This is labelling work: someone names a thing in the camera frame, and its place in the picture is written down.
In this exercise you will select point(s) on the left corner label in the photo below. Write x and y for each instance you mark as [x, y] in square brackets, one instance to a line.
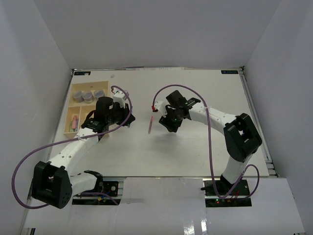
[82, 73]

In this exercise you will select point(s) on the aluminium frame rail right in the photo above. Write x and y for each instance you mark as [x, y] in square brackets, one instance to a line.
[268, 160]

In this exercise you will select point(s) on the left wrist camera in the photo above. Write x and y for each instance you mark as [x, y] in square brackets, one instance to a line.
[120, 97]

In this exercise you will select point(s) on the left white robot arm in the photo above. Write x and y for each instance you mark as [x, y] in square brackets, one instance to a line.
[53, 181]

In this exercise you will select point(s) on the right corner label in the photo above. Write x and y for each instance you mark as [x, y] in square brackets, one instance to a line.
[229, 71]

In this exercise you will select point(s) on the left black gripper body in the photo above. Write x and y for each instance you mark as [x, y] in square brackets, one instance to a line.
[119, 113]

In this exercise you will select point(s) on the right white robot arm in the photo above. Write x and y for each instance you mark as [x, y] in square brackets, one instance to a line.
[241, 136]

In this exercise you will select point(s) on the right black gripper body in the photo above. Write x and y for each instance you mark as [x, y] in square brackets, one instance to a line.
[172, 120]

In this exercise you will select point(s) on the clear round container left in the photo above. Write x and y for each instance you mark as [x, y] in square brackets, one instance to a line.
[78, 96]

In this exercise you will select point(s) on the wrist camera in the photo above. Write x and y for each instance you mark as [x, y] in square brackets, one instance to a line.
[120, 97]
[160, 107]

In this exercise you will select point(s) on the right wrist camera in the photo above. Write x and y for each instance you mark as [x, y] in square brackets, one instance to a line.
[160, 107]

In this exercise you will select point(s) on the purple marker red tip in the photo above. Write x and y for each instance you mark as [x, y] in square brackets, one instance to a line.
[150, 125]

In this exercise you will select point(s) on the cream compartment organizer tray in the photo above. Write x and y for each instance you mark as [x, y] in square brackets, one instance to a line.
[82, 109]

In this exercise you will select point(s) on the clear round container purple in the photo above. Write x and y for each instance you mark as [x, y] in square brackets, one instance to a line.
[99, 93]

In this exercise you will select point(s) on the pink highlighter pen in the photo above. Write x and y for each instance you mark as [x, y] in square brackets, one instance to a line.
[74, 124]

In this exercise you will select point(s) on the clear round container stacked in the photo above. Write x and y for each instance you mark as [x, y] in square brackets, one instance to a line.
[88, 96]

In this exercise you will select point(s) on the corner label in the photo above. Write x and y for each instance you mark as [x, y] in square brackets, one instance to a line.
[82, 73]
[229, 71]

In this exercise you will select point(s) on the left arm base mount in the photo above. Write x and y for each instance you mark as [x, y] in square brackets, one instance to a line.
[105, 191]

